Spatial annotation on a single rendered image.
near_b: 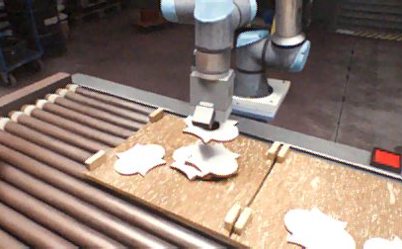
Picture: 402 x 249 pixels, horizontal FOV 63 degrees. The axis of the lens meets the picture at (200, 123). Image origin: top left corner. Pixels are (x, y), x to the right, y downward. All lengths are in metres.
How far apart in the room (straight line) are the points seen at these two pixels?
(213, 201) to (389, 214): 0.39
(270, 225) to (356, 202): 0.22
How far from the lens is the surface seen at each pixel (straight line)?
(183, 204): 0.77
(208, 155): 0.85
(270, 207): 0.78
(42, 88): 1.38
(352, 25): 5.49
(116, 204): 0.82
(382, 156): 1.04
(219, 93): 0.72
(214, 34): 0.67
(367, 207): 0.85
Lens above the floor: 1.49
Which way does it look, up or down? 32 degrees down
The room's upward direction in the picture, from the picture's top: straight up
